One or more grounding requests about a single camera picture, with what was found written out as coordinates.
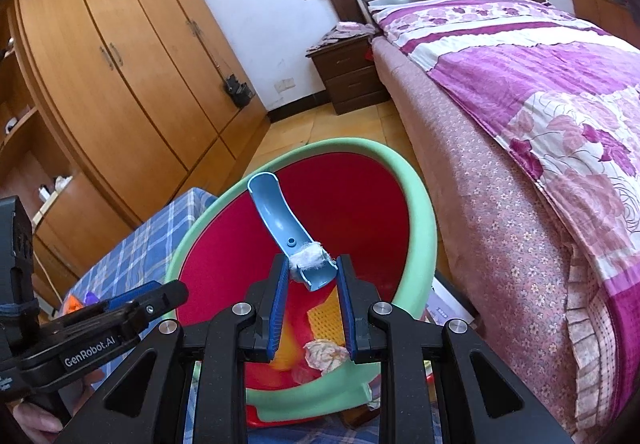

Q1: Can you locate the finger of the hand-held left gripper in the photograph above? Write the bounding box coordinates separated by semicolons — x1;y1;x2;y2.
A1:
127;280;190;340
107;283;157;311

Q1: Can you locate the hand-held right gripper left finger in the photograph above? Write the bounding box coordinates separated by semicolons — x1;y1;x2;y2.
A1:
52;254;291;444

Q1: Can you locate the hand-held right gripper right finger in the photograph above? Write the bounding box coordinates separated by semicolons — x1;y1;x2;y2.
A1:
335;254;576;444

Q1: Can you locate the yellow mesh cloth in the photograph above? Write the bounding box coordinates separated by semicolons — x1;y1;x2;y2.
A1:
270;286;351;372

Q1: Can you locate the white tissue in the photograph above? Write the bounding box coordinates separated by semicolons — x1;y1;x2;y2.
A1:
304;340;351;371

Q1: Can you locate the white cotton tuft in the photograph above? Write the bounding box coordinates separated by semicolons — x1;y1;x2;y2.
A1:
290;244;331;272

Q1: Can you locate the red bucket with green rim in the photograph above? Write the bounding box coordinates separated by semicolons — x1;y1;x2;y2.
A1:
165;138;438;429

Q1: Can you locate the light blue plastic scoop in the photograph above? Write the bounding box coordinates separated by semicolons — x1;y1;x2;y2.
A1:
247;172;337;292

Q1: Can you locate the person's left hand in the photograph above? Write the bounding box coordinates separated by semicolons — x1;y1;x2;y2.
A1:
7;369;108;444

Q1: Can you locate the blue plaid tablecloth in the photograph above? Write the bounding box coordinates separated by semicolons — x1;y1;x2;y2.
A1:
60;188;401;444

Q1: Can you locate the stack of papers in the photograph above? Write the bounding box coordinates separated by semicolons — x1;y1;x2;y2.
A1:
422;271;476;325

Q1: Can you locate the beige power strip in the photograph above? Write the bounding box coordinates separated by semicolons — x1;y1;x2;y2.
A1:
31;194;61;227

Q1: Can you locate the bed with pink bedspread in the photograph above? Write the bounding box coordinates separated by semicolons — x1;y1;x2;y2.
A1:
372;36;640;435

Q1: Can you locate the black hanging bag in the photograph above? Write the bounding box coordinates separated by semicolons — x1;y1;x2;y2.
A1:
222;74;256;109

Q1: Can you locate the dark wooden nightstand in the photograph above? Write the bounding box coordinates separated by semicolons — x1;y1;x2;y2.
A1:
306;31;393;116

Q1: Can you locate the folded floral cloth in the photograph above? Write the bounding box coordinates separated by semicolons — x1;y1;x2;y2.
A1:
307;22;376;54

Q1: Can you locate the bed with purple quilt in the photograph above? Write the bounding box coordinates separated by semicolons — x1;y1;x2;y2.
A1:
370;0;640;425

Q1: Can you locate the light wooden nightstand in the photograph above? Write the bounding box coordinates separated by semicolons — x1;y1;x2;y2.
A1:
569;0;640;50

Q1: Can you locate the white power cable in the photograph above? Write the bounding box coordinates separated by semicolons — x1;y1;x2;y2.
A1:
32;254;66;305

